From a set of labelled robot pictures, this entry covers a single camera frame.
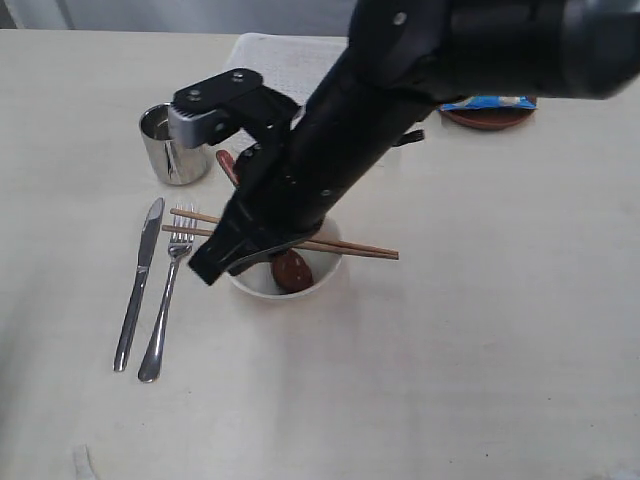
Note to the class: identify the blue chips bag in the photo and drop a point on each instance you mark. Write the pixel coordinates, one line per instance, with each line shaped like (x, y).
(490, 102)

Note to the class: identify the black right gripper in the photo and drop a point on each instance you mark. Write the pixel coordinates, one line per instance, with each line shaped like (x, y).
(301, 170)

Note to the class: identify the grey speckled ceramic bowl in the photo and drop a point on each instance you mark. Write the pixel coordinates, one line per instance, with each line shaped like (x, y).
(258, 281)

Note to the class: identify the brown round plate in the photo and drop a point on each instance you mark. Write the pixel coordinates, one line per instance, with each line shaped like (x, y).
(489, 119)

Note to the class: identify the white perforated plastic basket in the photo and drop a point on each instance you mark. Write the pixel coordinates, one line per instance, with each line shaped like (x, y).
(291, 65)

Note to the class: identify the brown wooden handled utensil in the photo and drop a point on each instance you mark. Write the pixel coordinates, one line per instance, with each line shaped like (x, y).
(289, 270)

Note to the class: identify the silver metal fork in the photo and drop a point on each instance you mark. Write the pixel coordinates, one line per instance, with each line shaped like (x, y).
(179, 246)

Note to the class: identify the shiny steel cup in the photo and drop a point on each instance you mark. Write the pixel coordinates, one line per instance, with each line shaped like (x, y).
(172, 163)

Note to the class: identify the silver metal table knife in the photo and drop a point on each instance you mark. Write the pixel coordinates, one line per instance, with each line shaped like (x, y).
(148, 240)

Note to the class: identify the brown wooden chopstick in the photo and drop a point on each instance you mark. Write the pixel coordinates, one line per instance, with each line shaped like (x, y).
(195, 215)
(333, 247)

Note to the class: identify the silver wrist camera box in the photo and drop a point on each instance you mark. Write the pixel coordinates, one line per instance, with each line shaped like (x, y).
(214, 109)

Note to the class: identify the white curtain backdrop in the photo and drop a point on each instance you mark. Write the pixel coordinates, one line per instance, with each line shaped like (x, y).
(286, 17)

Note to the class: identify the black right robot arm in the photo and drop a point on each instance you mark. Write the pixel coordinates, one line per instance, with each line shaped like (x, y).
(403, 60)

